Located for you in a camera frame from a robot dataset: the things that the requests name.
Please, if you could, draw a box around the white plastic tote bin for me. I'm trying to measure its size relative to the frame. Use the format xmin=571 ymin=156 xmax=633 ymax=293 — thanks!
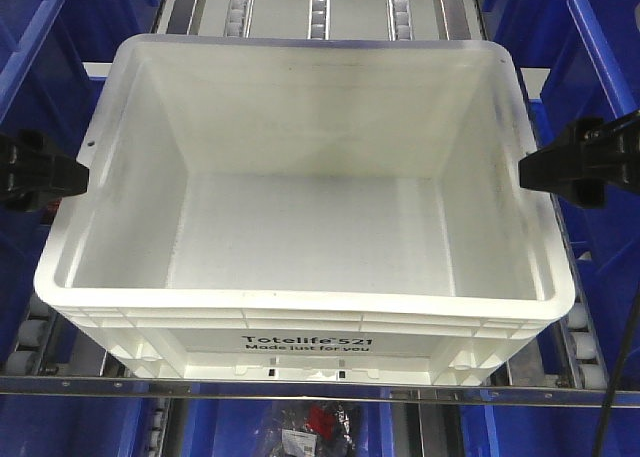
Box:
xmin=34 ymin=34 xmax=575 ymax=386

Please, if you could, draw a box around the lower blue bin with parts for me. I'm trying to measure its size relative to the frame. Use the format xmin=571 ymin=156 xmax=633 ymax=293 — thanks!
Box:
xmin=177 ymin=400 xmax=396 ymax=456

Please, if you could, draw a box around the steel front shelf rail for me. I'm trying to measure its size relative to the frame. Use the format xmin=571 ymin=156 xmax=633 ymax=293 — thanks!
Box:
xmin=0 ymin=375 xmax=640 ymax=408

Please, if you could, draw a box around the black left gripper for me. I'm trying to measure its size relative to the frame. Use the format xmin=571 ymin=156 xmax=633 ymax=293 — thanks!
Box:
xmin=1 ymin=129 xmax=89 ymax=212

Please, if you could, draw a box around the right blue bin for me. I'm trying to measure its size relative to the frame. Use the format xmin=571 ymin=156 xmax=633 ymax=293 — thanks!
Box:
xmin=534 ymin=0 xmax=639 ymax=368

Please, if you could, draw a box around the left white roller track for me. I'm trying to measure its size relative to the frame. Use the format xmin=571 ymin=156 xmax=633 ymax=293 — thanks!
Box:
xmin=565 ymin=301 xmax=607 ymax=390

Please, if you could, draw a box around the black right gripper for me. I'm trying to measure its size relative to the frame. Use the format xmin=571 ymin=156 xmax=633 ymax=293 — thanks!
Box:
xmin=518 ymin=110 xmax=639 ymax=208

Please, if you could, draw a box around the left blue bin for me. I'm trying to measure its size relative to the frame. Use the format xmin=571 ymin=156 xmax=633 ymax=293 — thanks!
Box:
xmin=1 ymin=0 xmax=186 ymax=375

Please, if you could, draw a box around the black right cable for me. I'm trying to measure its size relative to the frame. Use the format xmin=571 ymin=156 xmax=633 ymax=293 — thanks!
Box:
xmin=589 ymin=254 xmax=640 ymax=457

